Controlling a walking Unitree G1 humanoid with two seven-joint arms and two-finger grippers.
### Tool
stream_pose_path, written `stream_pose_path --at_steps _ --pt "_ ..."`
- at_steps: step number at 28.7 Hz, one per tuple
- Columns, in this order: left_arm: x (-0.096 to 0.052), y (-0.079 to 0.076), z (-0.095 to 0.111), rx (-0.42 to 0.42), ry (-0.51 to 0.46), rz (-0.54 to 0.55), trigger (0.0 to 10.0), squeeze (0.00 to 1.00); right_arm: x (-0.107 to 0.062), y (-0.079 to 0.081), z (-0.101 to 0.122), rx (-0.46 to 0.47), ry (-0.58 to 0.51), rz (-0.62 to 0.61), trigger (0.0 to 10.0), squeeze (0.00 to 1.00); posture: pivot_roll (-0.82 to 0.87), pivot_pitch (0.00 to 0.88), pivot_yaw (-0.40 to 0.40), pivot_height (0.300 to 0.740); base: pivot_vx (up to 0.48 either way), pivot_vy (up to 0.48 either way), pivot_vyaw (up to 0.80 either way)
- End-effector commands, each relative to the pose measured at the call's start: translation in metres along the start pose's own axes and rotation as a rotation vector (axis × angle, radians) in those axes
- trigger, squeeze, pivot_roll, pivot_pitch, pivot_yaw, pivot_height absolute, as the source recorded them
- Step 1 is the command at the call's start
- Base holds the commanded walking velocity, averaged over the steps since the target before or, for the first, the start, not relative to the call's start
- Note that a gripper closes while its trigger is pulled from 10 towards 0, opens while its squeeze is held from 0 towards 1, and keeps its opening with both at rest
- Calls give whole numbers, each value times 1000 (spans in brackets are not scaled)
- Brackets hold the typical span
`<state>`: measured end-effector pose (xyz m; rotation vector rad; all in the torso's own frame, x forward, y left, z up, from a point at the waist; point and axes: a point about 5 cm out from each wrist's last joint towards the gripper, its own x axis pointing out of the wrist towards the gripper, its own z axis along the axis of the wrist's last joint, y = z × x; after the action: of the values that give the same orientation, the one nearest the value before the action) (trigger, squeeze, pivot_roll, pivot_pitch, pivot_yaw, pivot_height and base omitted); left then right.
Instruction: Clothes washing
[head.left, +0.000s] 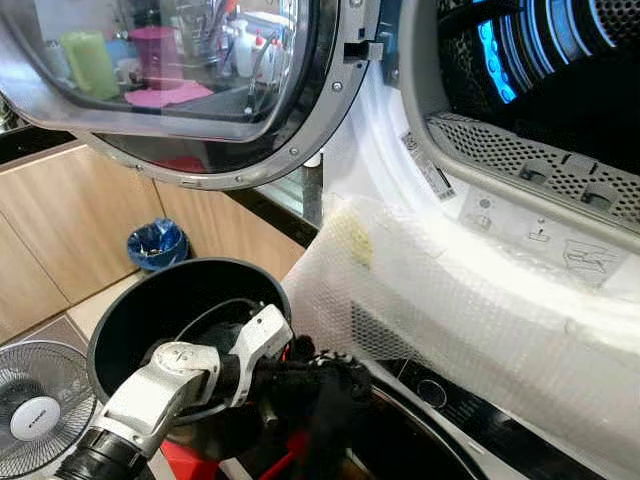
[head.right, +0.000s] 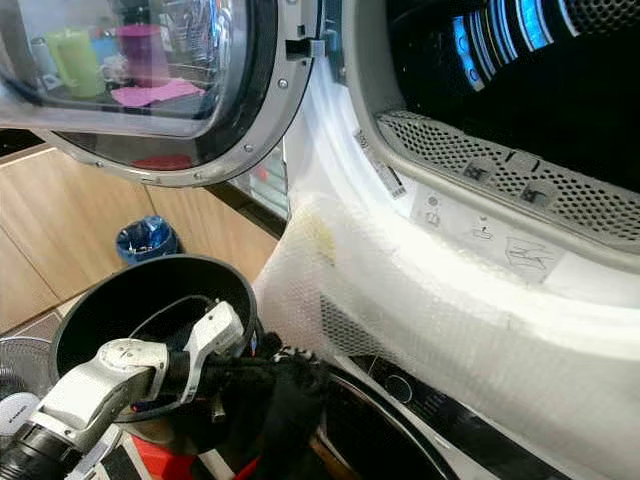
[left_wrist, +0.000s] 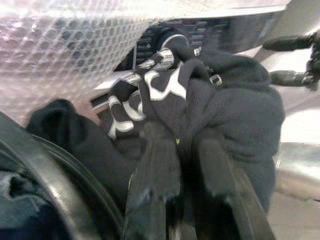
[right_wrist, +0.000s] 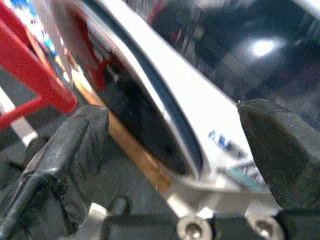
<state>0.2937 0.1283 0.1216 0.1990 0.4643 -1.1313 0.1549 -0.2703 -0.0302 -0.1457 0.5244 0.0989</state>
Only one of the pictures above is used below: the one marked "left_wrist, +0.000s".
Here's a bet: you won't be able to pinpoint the clear bubble wrap sheet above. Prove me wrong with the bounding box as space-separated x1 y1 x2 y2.
0 0 293 126

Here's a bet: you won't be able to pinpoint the silver washer door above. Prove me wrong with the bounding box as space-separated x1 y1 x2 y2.
273 141 320 182

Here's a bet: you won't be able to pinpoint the blue grey clothes in drum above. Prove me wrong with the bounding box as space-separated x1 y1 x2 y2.
0 149 55 240

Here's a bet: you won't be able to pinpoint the black garment with white print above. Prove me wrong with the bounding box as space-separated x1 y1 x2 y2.
24 46 286 216

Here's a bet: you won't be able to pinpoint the white washing machine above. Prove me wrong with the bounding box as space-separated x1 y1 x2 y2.
0 0 320 240

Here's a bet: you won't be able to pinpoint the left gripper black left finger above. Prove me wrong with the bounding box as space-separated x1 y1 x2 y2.
124 121 183 240

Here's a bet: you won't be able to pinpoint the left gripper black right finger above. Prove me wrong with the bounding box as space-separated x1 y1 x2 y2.
193 131 275 240

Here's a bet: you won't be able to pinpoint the silver washer dial knob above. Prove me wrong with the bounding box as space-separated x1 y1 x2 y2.
156 31 191 55

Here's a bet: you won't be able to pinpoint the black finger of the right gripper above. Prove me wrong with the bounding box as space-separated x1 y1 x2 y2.
262 34 313 51
269 70 309 88

